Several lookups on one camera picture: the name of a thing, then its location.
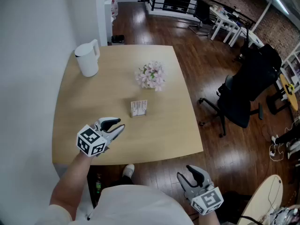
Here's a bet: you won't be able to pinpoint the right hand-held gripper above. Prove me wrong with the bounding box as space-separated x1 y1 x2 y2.
176 165 225 217

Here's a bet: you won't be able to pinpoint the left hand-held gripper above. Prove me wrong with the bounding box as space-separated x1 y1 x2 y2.
76 117 126 158

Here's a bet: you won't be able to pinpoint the white table card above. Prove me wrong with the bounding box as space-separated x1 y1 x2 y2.
130 99 148 116

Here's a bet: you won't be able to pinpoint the person's right forearm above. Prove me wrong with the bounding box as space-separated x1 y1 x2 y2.
204 210 221 225

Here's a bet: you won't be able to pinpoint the person's left forearm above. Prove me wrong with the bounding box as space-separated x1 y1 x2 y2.
48 151 94 222

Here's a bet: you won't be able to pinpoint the light wooden table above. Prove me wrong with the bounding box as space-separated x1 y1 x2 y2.
52 45 204 166

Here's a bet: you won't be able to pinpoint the person's white shoe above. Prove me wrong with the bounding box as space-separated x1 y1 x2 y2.
121 164 135 178

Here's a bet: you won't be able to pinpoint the person's black trousers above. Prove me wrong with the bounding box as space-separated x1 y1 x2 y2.
109 175 134 187

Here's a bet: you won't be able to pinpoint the person's white shirt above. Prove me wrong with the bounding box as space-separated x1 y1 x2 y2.
35 184 195 225

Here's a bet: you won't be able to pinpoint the green bottle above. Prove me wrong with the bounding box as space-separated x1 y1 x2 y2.
95 174 103 195

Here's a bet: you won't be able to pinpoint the pink flowers in white vase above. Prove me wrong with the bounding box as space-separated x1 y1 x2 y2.
134 60 166 92

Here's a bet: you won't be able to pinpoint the light round table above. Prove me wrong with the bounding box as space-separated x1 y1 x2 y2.
240 174 285 225

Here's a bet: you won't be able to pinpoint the white electric kettle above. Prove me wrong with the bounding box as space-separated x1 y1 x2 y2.
74 39 101 78

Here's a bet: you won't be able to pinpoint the pair of black shoes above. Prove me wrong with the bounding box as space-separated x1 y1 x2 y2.
111 34 125 44

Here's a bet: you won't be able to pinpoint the grey patterned fabric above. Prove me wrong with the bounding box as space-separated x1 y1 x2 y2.
264 204 300 225

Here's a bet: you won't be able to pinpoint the white narrow cabinet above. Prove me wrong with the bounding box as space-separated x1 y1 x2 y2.
104 0 113 45

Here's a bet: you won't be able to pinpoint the black high-back office chair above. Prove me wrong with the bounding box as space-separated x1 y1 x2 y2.
198 43 283 138

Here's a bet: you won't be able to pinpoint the yellow round table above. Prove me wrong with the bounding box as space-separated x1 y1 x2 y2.
279 73 300 112

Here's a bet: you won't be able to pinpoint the black and yellow object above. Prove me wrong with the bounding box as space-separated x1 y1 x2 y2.
284 83 295 96

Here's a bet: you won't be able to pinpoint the black sled-base chair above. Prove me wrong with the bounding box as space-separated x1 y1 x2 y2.
188 0 216 36

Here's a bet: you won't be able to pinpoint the white rectangular table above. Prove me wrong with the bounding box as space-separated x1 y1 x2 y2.
210 5 241 44
231 27 267 48

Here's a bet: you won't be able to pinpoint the white open shelf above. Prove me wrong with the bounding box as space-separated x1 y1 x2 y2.
280 42 300 89

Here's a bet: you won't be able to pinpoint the long ceiling light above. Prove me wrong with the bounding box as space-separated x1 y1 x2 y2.
269 0 289 15

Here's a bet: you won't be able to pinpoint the white power strip with cables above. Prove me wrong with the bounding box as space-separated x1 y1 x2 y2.
269 142 285 161

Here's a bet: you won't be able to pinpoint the black cable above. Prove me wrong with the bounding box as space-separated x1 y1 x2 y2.
267 178 283 210

